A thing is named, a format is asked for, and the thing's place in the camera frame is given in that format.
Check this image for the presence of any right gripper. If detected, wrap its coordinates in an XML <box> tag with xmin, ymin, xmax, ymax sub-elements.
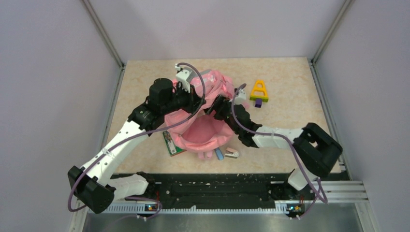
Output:
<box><xmin>202</xmin><ymin>94</ymin><xmax>241</xmax><ymax>135</ymax></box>

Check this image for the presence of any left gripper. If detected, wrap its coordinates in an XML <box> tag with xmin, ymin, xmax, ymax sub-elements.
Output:
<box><xmin>161</xmin><ymin>81</ymin><xmax>205</xmax><ymax>115</ymax></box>

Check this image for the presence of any pink student backpack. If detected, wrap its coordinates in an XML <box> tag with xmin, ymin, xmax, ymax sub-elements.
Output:
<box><xmin>167</xmin><ymin>70</ymin><xmax>234</xmax><ymax>159</ymax></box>

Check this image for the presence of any green picture book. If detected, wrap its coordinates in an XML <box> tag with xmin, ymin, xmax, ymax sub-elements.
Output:
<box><xmin>162</xmin><ymin>130</ymin><xmax>186</xmax><ymax>157</ymax></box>

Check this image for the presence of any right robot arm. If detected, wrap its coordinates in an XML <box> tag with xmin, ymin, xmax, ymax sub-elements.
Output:
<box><xmin>205</xmin><ymin>95</ymin><xmax>343</xmax><ymax>199</ymax></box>

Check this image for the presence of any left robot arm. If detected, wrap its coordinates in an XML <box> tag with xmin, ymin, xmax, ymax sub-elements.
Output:
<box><xmin>67</xmin><ymin>78</ymin><xmax>206</xmax><ymax>214</ymax></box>

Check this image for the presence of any purple toy cube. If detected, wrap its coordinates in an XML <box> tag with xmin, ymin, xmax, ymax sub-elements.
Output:
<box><xmin>254</xmin><ymin>98</ymin><xmax>263</xmax><ymax>108</ymax></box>

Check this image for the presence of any yellow toy triangle block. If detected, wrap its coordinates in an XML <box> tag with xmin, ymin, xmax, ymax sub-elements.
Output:
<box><xmin>249</xmin><ymin>80</ymin><xmax>269</xmax><ymax>102</ymax></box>

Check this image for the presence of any white pink eraser case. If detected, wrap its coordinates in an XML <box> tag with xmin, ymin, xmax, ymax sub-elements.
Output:
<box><xmin>224</xmin><ymin>147</ymin><xmax>240</xmax><ymax>159</ymax></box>

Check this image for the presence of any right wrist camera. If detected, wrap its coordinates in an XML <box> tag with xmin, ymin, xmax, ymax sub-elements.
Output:
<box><xmin>233</xmin><ymin>89</ymin><xmax>247</xmax><ymax>104</ymax></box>

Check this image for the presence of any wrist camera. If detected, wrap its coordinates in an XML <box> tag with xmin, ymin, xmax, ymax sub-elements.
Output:
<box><xmin>233</xmin><ymin>89</ymin><xmax>247</xmax><ymax>104</ymax></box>
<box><xmin>175</xmin><ymin>63</ymin><xmax>194</xmax><ymax>93</ymax></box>

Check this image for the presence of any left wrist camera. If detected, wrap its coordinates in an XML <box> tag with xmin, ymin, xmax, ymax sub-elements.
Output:
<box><xmin>175</xmin><ymin>63</ymin><xmax>194</xmax><ymax>93</ymax></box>

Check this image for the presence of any aluminium frame rail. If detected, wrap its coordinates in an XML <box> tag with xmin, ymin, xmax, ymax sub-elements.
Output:
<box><xmin>80</xmin><ymin>0</ymin><xmax>125</xmax><ymax>69</ymax></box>

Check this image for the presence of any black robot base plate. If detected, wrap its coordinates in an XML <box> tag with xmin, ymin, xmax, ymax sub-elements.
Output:
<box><xmin>147</xmin><ymin>173</ymin><xmax>313</xmax><ymax>204</ymax></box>

